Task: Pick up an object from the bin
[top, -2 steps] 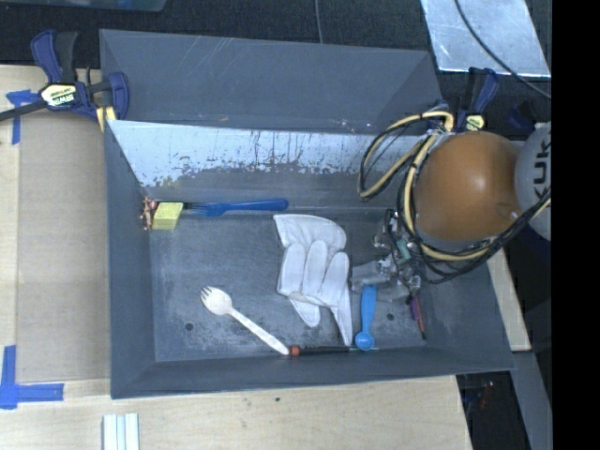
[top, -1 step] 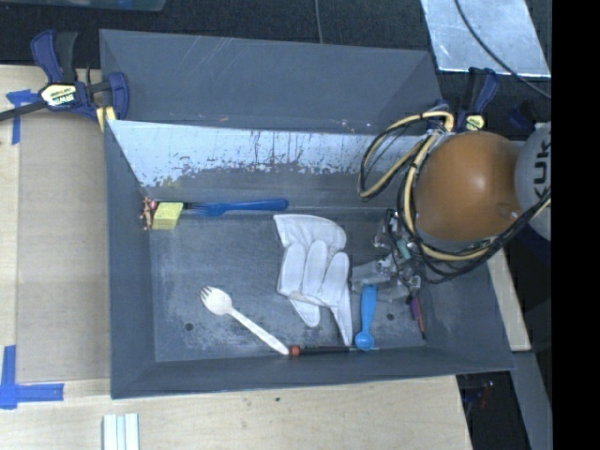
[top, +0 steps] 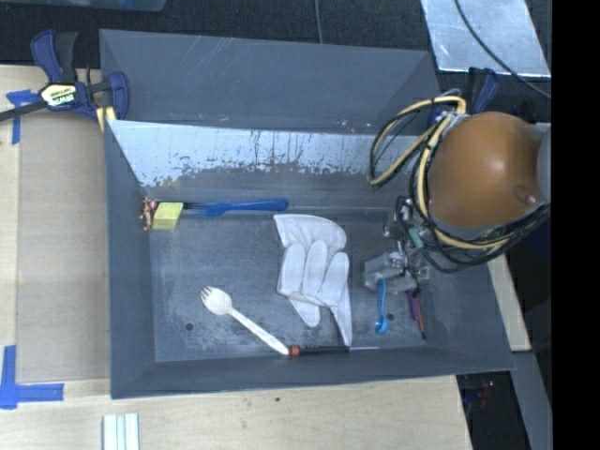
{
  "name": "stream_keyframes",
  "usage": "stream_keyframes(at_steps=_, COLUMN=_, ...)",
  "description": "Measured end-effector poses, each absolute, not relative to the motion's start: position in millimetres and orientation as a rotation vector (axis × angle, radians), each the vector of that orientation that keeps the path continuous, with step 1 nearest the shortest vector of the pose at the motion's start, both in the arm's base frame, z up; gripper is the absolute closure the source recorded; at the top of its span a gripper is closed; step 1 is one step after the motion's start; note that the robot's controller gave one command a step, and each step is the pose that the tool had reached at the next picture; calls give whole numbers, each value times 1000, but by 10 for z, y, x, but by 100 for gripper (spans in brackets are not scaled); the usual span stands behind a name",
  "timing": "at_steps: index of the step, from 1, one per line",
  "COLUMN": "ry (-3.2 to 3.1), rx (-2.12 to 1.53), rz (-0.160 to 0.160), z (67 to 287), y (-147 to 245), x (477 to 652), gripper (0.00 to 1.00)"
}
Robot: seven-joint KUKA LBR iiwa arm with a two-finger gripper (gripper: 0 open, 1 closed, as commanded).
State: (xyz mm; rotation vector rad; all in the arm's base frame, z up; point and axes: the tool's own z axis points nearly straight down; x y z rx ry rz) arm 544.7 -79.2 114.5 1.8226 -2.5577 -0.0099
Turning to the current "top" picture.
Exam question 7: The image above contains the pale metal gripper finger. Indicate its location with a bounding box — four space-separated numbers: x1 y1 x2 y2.
363 252 407 277
363 274 417 295

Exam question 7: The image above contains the blue plastic spoon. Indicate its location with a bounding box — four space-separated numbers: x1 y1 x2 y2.
373 277 391 336

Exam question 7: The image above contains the white glove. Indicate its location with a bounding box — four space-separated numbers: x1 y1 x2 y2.
273 213 354 347

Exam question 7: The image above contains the black pen with orange end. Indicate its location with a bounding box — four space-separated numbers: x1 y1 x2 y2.
287 343 381 358

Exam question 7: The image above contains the blue plastic fork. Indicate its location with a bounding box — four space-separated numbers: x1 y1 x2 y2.
182 197 290 218

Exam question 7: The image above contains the grey metal bin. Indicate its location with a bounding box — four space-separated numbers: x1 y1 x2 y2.
97 28 517 400

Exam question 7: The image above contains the white plastic spork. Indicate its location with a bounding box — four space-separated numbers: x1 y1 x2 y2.
200 285 291 357

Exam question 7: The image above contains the yellow sponge block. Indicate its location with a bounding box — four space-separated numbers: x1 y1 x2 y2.
151 201 185 231

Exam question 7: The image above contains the small brown toy figure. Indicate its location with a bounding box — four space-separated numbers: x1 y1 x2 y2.
139 196 158 232

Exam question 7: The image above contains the pale wood board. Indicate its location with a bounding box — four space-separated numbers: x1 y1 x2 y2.
15 110 113 386

